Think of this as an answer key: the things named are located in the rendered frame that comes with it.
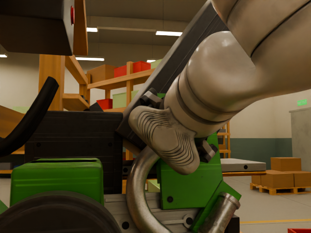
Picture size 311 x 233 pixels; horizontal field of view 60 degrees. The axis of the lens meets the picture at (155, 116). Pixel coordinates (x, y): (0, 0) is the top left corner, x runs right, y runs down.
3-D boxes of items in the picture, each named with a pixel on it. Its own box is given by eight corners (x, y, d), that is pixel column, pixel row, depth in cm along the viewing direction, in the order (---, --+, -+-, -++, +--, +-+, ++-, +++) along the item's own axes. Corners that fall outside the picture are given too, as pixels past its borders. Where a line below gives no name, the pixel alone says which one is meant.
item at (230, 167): (233, 168, 79) (232, 158, 80) (266, 175, 64) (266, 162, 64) (97, 172, 71) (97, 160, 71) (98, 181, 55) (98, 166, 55)
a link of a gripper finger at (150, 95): (173, 97, 36) (176, 109, 38) (149, 86, 39) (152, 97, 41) (162, 109, 36) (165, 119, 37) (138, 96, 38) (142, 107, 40)
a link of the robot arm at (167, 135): (122, 122, 30) (129, 101, 24) (185, 64, 34) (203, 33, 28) (183, 180, 29) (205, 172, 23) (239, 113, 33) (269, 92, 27)
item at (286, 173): (291, 186, 684) (289, 156, 690) (317, 192, 607) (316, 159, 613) (250, 188, 652) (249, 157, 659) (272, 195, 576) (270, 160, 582)
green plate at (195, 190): (208, 207, 54) (196, 109, 61) (227, 206, 46) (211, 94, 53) (152, 210, 51) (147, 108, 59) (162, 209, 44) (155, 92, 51)
